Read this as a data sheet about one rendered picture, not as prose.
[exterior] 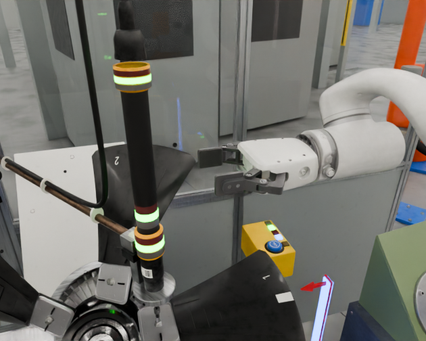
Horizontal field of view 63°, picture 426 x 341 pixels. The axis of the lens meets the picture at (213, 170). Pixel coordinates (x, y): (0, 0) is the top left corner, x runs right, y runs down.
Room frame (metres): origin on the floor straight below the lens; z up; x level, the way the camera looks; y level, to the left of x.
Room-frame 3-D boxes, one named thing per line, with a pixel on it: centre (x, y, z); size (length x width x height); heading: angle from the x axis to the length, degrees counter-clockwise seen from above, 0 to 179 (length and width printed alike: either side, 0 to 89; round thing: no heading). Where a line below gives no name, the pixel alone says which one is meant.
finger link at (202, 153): (0.52, 0.00, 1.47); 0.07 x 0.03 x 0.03; 107
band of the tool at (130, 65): (0.42, 0.10, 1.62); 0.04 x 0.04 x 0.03
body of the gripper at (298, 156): (0.49, -0.10, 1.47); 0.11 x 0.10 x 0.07; 107
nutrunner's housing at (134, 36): (0.42, 0.10, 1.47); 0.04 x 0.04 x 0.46
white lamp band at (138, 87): (0.42, 0.10, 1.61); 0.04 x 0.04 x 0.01
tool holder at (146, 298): (0.43, 0.10, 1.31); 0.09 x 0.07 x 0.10; 52
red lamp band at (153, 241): (0.42, 0.10, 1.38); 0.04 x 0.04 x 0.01
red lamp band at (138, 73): (0.42, 0.10, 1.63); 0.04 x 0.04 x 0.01
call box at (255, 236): (0.81, -0.16, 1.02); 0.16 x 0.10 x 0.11; 17
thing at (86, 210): (0.61, 0.34, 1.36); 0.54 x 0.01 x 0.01; 52
